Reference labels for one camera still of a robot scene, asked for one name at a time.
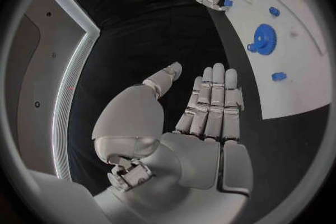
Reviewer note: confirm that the blue plug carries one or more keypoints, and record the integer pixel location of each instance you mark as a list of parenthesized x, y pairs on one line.
[(227, 3)]

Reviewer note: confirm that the blue block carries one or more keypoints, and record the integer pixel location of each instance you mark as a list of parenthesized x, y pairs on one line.
[(278, 76)]

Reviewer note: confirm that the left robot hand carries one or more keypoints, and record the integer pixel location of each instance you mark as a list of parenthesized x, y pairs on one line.
[(183, 161)]

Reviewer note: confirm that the blue peg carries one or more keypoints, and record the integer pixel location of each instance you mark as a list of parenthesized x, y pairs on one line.
[(252, 47)]

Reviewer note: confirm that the blue gear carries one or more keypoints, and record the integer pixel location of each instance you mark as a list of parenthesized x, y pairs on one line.
[(265, 39)]

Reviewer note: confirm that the blue short cylinder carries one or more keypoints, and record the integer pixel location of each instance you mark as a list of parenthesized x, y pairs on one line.
[(274, 11)]

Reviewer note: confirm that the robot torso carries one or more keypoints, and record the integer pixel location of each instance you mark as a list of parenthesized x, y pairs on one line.
[(44, 85)]

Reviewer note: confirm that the white task board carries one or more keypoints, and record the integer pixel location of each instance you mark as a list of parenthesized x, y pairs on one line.
[(283, 43)]

